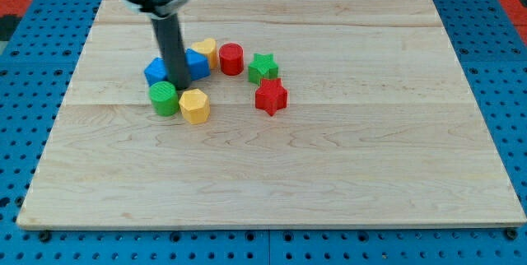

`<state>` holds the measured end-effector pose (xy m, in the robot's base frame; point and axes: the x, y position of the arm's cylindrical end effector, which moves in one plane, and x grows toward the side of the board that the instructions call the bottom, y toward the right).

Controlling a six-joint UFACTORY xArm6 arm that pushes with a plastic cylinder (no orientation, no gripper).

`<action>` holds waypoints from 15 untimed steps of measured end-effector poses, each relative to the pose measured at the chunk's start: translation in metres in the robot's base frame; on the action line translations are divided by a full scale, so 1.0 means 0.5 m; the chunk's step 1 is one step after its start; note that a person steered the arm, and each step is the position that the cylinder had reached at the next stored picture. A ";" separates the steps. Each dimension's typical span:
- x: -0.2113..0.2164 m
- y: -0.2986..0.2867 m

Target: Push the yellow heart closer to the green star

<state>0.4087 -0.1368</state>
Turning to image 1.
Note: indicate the green star block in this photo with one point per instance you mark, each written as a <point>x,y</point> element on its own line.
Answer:
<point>262,66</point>

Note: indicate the green cylinder block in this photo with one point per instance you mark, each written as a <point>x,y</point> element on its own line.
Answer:
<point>164,98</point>

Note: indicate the blue cube block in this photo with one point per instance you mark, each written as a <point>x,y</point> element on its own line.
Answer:
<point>155,72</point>

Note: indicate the light wooden board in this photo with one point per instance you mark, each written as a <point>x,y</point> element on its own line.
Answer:
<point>381,129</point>

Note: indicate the red star block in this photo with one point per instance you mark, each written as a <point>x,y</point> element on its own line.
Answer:
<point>271,96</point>

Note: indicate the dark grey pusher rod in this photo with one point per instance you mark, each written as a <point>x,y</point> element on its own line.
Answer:
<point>171,46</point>

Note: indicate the yellow heart block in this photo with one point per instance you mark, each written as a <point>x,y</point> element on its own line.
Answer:
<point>208,48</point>

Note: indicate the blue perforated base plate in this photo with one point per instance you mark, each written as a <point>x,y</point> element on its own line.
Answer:
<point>41,41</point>

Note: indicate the red cylinder block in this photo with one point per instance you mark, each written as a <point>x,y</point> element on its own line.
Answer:
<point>231,59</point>

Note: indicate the yellow hexagon block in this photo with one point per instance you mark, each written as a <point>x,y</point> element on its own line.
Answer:
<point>195,106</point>

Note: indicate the blue triangle block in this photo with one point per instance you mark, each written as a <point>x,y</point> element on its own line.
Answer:
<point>198,65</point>

